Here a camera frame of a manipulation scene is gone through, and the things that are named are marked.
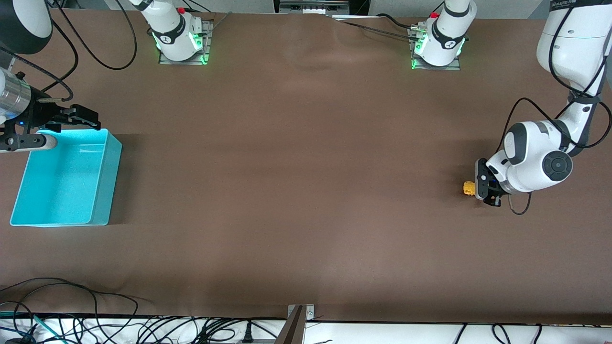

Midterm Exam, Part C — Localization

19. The turquoise plastic bin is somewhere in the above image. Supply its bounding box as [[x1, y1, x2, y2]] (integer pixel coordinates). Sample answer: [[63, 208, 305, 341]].
[[10, 128, 123, 227]]

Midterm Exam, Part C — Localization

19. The brown table cover sheet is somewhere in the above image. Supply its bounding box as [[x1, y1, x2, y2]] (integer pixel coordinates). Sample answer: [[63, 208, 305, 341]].
[[0, 9, 612, 325]]

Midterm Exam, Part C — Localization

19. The grey power strip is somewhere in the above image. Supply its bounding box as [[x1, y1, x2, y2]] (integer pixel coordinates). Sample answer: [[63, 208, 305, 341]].
[[274, 0, 352, 16]]

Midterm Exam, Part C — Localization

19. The black cable with brass plug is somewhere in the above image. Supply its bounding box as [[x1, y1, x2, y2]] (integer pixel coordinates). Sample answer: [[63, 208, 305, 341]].
[[0, 19, 80, 104]]

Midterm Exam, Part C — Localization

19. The black right arm loop cable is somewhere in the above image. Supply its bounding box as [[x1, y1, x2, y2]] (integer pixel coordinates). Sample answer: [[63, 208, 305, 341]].
[[48, 0, 138, 71]]

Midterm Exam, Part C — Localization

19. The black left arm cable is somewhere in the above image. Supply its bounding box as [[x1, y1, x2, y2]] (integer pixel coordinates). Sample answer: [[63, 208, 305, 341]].
[[497, 0, 612, 216]]

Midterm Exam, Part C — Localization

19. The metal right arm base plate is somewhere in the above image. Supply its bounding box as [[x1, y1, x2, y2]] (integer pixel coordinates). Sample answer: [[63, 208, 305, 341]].
[[159, 21, 211, 65]]

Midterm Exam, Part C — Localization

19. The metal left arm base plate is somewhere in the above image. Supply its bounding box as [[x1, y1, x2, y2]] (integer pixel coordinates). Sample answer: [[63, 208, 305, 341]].
[[409, 26, 462, 72]]

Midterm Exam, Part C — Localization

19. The long looping black cable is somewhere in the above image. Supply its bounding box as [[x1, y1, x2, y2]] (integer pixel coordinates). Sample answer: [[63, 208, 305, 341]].
[[0, 277, 153, 330]]

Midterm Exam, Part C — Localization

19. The black cables to arm base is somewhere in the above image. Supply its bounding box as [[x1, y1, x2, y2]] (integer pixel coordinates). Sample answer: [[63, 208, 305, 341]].
[[330, 13, 421, 42]]

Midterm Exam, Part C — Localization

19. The teal cable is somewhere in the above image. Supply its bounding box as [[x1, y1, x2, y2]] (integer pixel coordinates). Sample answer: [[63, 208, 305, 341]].
[[0, 312, 65, 344]]

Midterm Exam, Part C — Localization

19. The small metal mounting bracket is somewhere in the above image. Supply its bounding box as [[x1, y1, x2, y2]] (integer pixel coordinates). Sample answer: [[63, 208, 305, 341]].
[[287, 304, 316, 321]]

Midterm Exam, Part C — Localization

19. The grey metal camera post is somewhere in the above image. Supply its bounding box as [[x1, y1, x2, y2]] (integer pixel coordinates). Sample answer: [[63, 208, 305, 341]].
[[275, 306, 305, 344]]

